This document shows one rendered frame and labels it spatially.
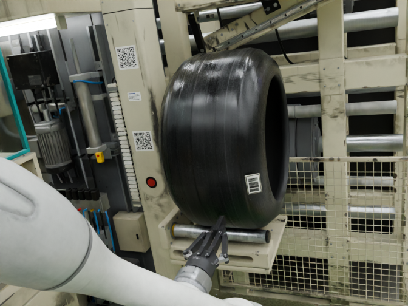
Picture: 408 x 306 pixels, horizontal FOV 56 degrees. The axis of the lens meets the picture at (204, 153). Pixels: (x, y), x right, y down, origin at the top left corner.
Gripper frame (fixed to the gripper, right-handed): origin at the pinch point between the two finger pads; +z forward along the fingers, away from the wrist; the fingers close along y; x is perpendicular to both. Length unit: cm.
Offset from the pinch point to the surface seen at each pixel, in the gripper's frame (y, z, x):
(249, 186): -9.8, 3.2, -11.9
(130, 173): 42.1, 23.4, -4.0
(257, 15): -3, 68, -48
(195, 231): 15.1, 12.6, 12.8
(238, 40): 5, 67, -40
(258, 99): -12.4, 15.6, -32.3
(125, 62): 34, 28, -44
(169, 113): 12.5, 9.5, -32.1
